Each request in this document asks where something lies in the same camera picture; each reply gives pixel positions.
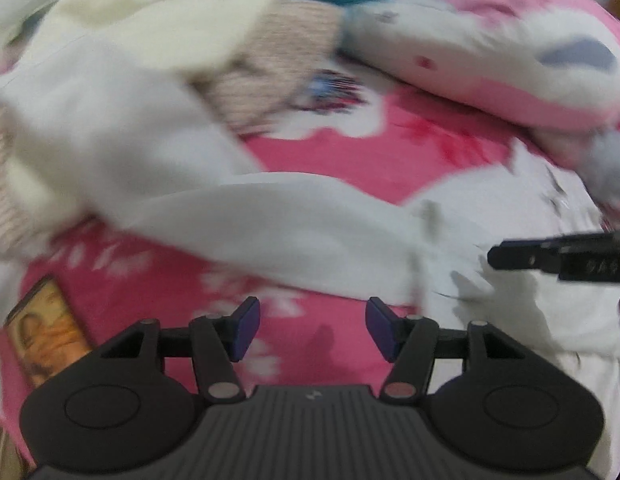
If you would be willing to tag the white and pink pillow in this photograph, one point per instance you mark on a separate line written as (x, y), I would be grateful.
(465, 60)

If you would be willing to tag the pink floral blanket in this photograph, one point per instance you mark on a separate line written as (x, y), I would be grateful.
(365, 155)

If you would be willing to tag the white shirt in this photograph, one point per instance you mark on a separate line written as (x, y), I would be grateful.
(265, 220)

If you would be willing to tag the cream knit sweater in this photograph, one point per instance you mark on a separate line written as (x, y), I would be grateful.
(165, 25)

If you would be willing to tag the pink checked cloth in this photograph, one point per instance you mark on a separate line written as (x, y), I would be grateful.
(290, 35)

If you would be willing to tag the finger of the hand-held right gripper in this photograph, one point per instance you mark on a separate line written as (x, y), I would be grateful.
(530, 256)

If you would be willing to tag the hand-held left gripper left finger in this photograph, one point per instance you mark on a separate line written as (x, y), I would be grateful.
(245, 330)

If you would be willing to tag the portrait picture card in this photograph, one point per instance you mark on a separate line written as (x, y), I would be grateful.
(45, 330)

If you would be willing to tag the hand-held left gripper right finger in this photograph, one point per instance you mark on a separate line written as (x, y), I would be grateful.
(381, 330)

